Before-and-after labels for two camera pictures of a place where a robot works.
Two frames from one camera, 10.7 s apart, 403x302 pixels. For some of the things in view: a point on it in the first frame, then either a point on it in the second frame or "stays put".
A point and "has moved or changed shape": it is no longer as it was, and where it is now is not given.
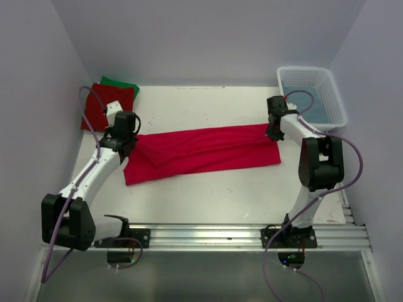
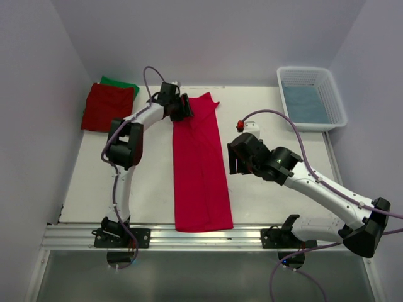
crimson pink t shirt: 164,155 has moved or changed shape
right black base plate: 288,238 stays put
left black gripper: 109,130 to 185,110
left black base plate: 142,234 stays put
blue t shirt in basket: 316,113 stays put
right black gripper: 274,136 to 234,162
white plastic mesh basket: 314,92 stays put
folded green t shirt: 106,80 stays put
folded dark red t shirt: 94,116 stays put
